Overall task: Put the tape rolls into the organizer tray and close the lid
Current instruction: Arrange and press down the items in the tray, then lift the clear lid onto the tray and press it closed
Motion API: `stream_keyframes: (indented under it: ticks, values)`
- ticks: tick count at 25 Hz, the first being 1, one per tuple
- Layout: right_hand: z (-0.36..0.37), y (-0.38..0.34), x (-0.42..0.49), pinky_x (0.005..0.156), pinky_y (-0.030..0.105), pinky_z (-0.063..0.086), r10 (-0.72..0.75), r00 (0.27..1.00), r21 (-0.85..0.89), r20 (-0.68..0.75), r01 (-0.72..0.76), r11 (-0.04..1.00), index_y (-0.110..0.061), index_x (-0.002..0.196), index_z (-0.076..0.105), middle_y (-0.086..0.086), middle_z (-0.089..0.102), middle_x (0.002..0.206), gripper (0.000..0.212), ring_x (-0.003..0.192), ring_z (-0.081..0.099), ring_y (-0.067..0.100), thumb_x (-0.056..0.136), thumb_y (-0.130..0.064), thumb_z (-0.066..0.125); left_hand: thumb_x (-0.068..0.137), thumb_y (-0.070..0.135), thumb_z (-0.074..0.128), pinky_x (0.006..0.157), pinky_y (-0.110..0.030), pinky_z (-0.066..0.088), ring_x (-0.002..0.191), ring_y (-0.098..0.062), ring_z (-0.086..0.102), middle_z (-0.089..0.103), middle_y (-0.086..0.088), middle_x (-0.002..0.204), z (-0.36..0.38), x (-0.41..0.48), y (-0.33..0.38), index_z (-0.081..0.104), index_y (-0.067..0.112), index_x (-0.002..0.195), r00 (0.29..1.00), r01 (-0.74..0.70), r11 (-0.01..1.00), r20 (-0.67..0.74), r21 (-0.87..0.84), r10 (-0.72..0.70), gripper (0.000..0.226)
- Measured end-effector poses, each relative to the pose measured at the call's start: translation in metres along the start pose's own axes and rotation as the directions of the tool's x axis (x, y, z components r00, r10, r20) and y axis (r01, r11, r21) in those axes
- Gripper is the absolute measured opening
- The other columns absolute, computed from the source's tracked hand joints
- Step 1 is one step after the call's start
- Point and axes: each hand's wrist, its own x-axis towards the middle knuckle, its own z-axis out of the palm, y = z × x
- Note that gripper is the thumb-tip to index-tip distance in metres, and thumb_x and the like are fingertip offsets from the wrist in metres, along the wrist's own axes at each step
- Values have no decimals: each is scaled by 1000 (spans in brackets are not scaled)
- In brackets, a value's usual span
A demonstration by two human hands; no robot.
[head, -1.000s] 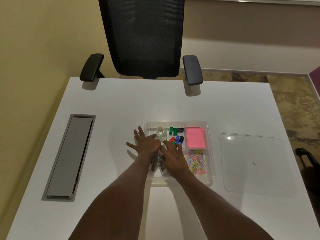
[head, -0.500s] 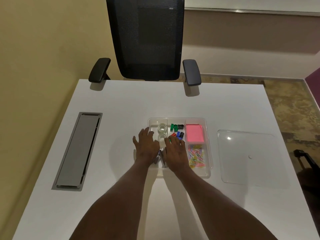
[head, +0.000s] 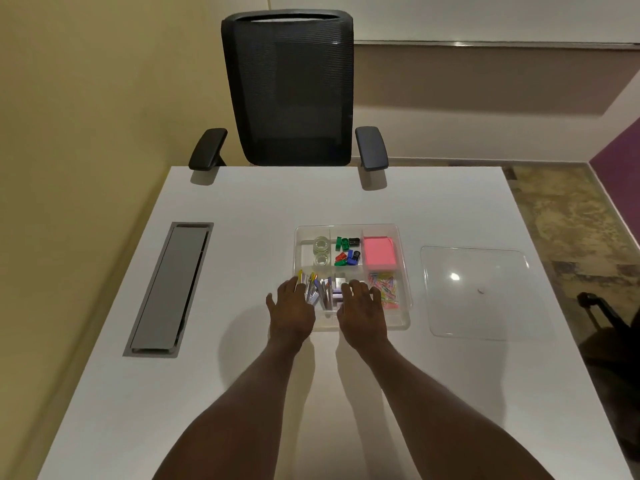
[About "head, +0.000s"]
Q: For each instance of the clear plastic organizer box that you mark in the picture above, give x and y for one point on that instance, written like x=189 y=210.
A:
x=305 y=239

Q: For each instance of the clear tape roll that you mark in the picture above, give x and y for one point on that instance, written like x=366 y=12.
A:
x=316 y=243
x=316 y=259

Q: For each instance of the person's left hand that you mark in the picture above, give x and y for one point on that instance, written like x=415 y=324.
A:
x=292 y=314

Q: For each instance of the person's right hand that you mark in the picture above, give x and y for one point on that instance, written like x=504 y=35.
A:
x=362 y=317

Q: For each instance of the pile of coloured paper clips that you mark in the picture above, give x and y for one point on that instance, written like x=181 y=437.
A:
x=390 y=292

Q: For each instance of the black mesh office chair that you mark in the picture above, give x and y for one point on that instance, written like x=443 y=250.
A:
x=290 y=94

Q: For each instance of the black swivel chair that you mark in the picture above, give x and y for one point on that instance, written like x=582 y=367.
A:
x=620 y=339

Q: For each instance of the pink sticky note pad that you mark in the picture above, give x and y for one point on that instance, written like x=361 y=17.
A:
x=379 y=250

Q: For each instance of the person's left forearm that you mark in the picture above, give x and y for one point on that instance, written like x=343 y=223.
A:
x=235 y=409

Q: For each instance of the bundle of silver metal tools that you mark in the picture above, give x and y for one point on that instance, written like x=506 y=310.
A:
x=320 y=292

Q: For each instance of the white wall board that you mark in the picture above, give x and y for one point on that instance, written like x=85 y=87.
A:
x=450 y=14

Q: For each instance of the coloured pencil sharpeners group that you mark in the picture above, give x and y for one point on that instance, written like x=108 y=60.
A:
x=350 y=255

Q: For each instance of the person's right forearm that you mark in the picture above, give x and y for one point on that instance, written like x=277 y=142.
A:
x=430 y=409

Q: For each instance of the clear plastic lid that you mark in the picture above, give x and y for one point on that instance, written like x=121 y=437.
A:
x=480 y=314

